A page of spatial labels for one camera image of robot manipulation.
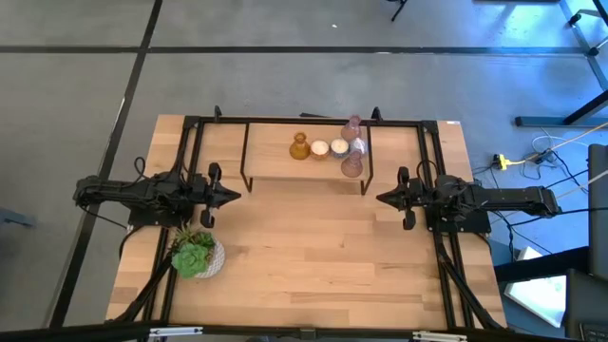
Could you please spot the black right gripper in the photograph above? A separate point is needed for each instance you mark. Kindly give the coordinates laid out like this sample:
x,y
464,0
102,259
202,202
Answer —
x,y
415,197

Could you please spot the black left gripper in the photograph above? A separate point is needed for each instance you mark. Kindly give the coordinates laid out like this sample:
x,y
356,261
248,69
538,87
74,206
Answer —
x,y
202,194

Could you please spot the pink ribbed glass candle holder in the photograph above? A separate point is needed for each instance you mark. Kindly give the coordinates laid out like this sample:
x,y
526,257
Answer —
x,y
352,165
352,128

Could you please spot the blue white glass candle holder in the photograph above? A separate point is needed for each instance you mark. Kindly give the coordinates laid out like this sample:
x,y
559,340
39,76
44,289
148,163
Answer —
x,y
358,146

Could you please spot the red patterned votive candle bowl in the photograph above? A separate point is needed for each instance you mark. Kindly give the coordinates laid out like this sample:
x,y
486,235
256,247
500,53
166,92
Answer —
x,y
319,149

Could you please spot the amber ribbed glass candle holder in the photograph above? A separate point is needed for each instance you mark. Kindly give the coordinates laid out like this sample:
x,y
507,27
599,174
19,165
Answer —
x,y
299,146

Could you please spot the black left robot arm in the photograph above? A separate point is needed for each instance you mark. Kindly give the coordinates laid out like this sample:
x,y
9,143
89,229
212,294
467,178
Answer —
x,y
123,190

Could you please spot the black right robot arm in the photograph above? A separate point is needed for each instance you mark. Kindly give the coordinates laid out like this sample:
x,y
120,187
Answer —
x,y
508,199

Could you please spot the wooden shelf riser black legs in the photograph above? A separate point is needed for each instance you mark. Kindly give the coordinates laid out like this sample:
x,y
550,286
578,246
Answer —
x,y
271,157

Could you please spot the green succulent in white pot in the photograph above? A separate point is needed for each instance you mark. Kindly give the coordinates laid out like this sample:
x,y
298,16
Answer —
x,y
192,259

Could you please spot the black power adapter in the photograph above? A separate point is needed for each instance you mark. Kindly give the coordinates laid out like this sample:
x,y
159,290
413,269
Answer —
x,y
546,156

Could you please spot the black bar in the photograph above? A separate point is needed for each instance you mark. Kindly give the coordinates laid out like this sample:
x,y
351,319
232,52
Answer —
x,y
541,266

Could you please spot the white panel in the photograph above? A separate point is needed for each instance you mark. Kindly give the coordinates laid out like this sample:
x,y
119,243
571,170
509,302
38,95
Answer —
x,y
537,294

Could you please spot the black tripod leg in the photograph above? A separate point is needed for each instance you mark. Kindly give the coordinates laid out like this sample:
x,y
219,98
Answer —
x,y
399,7

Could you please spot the dark grey cabinet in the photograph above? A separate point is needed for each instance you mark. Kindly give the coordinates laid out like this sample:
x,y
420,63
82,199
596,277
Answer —
x,y
598,214

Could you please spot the black overhead beam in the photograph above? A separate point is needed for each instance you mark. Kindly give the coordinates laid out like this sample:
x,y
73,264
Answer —
x,y
71,332

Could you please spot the grey floor object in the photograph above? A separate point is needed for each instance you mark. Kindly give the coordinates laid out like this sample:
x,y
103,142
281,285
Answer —
x,y
14,218

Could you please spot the black box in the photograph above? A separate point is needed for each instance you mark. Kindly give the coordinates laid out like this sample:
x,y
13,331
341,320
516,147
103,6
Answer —
x,y
586,309

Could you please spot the grey metal desk leg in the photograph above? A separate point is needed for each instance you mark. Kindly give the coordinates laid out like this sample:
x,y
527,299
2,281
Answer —
x,y
599,71

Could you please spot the black aluminium table frame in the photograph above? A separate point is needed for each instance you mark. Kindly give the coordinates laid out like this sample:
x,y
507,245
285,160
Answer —
x,y
404,122

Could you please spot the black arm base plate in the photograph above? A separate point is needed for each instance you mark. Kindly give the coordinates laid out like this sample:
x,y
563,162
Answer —
x,y
470,227
142,221

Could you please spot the silver bracket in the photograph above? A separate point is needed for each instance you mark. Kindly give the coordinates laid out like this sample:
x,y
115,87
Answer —
x,y
439,336
176,331

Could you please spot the blue desk foot frame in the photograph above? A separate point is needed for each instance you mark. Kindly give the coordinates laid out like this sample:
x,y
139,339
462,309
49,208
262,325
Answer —
x,y
546,121

